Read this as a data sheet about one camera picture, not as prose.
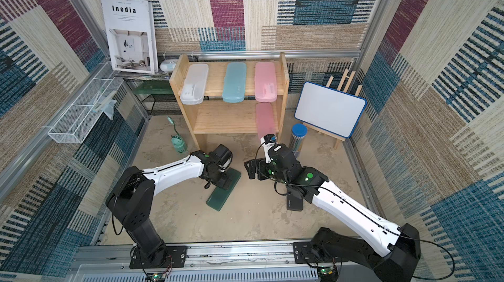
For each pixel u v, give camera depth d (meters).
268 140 0.64
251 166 0.64
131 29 0.78
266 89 0.66
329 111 0.94
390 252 0.39
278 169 0.55
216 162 0.73
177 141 0.98
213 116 0.91
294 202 0.83
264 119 0.87
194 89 0.67
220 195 0.89
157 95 0.92
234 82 0.70
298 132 0.87
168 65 0.86
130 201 0.46
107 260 0.75
